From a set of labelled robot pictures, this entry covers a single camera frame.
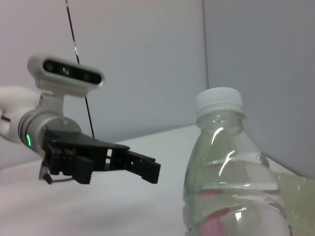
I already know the pink peach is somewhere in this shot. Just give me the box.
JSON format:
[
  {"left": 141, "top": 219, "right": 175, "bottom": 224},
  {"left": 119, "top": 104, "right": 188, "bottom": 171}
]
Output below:
[{"left": 196, "top": 188, "right": 232, "bottom": 236}]

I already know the clear green-label water bottle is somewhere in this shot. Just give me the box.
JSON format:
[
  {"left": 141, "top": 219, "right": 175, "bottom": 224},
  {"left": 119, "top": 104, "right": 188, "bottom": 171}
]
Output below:
[{"left": 183, "top": 87, "right": 294, "bottom": 236}]

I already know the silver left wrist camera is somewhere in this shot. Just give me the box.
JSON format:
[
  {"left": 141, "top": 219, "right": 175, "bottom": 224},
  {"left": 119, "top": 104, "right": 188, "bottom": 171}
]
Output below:
[{"left": 27, "top": 52, "right": 105, "bottom": 98}]

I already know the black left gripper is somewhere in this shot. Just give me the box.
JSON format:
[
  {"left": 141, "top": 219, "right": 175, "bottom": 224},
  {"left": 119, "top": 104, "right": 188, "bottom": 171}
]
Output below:
[{"left": 40, "top": 128, "right": 162, "bottom": 185}]

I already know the green glass fruit plate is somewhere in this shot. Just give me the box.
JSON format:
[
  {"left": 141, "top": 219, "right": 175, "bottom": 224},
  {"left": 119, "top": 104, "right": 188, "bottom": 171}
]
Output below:
[{"left": 277, "top": 172, "right": 315, "bottom": 236}]

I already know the left gripper cable with plug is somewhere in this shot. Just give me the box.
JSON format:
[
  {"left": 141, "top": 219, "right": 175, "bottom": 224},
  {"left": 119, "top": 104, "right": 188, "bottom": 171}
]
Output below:
[{"left": 38, "top": 164, "right": 75, "bottom": 185}]

